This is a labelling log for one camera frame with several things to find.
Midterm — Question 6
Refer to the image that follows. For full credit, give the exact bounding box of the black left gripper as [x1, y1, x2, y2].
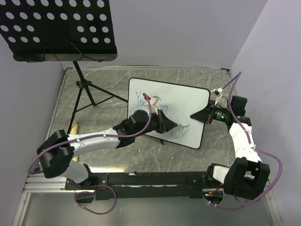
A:
[135, 109, 177, 137]

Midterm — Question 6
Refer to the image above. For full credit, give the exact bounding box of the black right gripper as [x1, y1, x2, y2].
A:
[190, 100, 231, 124]

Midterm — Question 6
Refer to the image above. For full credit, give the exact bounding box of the white whiteboard marker pen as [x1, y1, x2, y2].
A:
[178, 124, 189, 129]

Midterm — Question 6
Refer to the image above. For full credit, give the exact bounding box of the white whiteboard black frame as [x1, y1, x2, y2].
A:
[127, 77, 210, 149]

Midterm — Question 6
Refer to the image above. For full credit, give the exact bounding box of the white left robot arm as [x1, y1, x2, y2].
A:
[37, 110, 178, 189]

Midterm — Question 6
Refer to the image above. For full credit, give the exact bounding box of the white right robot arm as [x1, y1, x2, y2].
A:
[190, 96, 270, 200]

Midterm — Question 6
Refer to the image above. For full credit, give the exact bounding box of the black perforated music stand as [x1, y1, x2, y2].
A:
[0, 0, 130, 141]

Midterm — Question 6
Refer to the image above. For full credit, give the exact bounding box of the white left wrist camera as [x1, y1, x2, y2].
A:
[143, 93, 161, 114]

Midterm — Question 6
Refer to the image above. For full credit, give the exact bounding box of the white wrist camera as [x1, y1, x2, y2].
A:
[143, 93, 161, 114]
[211, 88, 223, 99]

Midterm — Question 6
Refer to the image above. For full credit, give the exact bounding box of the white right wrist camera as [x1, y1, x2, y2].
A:
[211, 88, 223, 99]

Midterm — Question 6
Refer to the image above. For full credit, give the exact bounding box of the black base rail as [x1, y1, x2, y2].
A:
[65, 171, 220, 201]

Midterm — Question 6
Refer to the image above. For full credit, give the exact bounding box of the beige wooden handle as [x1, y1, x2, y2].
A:
[69, 121, 79, 162]

